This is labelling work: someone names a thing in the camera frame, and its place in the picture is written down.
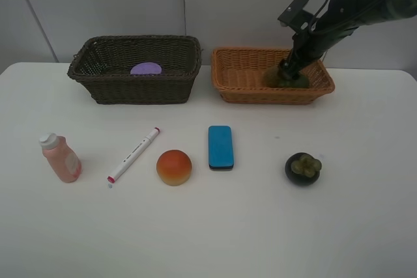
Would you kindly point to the blue whiteboard eraser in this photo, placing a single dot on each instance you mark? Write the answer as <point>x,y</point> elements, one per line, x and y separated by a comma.
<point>221,155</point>

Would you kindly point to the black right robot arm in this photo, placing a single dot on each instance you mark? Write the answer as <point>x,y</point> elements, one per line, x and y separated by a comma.
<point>335,20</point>

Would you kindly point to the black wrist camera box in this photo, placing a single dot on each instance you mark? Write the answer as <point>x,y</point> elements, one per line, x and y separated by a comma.
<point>295,17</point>

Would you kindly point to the dark purple mangosteen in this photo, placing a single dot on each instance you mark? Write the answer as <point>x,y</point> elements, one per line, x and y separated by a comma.
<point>302,169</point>

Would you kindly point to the dark brown wicker basket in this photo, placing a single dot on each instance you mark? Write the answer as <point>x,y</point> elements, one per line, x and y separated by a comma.
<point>103,67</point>

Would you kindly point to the white marker red caps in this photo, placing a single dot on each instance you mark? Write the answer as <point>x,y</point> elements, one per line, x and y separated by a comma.
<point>133,155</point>

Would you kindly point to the green lime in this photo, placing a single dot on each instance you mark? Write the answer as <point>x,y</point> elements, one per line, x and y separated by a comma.
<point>301,82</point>

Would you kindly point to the brown kiwi fruit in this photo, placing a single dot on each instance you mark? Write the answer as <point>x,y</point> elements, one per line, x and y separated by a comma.
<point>273,78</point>

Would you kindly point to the purple lidded round container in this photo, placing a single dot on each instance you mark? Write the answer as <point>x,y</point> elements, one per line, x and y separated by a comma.
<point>147,68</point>

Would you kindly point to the orange round bread bun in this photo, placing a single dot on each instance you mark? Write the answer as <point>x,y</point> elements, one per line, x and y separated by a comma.
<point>174,167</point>

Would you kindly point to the pink bottle white cap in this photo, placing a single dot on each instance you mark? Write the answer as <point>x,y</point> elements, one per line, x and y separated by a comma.
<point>61,158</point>

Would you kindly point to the orange wicker basket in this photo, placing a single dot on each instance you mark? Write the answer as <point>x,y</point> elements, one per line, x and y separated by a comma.
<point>238,75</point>

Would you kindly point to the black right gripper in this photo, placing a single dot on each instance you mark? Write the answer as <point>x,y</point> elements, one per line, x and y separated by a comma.
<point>309,48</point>

